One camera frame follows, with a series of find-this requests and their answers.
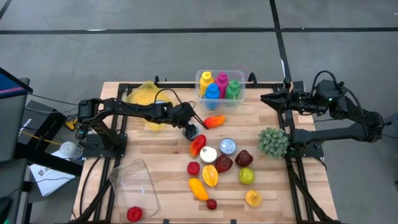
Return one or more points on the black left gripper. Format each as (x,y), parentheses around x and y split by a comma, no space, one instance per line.
(180,115)

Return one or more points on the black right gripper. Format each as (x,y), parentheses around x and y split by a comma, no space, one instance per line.
(300,102)

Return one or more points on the red chili pepper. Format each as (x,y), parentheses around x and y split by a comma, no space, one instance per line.
(198,145)

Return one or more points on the blue squeeze bottle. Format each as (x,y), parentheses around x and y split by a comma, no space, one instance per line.
(212,95)

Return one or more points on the red label tuna can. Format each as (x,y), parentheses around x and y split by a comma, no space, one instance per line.
(228,146)

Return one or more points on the red round fruit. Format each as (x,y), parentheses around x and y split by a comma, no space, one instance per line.
(193,168)
(134,214)

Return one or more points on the green squeeze bottle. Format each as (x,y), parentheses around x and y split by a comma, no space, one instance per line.
(233,91)

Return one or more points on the yellow squeeze bottle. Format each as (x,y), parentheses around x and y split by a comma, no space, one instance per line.
(206,82)

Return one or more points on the dark red pomegranate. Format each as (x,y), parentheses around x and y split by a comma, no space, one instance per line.
(223,163)
(244,158)

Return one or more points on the yellow starfruit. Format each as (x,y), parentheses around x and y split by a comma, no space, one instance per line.
(210,175)

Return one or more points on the pink squeeze bottle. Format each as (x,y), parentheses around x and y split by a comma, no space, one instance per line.
(222,82)

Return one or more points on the yellow orange mango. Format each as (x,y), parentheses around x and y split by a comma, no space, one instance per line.
(198,189)

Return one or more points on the small red pomegranate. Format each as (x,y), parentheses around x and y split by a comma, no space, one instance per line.
(212,204)

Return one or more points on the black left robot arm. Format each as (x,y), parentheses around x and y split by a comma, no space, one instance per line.
(130,109)

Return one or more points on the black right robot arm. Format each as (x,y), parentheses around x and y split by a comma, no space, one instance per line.
(335,133)

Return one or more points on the clear plastic bin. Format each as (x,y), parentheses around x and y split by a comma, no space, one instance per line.
(242,96)
(133,186)

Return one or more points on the green succulent plant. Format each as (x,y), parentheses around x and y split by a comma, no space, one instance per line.
(273,143)

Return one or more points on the yellow translucent plastic bin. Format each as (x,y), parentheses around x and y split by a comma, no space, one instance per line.
(141,95)

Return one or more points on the yellow green fruit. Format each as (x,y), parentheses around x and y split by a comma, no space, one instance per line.
(247,176)

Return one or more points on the orange yellow fruit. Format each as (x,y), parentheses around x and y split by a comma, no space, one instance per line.
(253,198)

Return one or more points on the yellow clamp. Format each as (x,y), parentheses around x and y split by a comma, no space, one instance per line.
(71,124)

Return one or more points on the clear water bottle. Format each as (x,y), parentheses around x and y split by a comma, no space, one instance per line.
(71,150)

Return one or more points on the yellow rod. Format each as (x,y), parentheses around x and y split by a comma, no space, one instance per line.
(46,140)

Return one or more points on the black side desk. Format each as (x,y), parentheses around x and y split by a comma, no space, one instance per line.
(46,159)

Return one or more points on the black case white lettering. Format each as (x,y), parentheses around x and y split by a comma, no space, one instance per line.
(34,121)

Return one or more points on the grey cabinet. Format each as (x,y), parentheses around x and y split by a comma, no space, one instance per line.
(12,124)

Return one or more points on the monitor with blue screen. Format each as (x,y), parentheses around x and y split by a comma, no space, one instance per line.
(12,85)

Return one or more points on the black aluminium table frame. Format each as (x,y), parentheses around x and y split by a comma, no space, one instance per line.
(183,85)

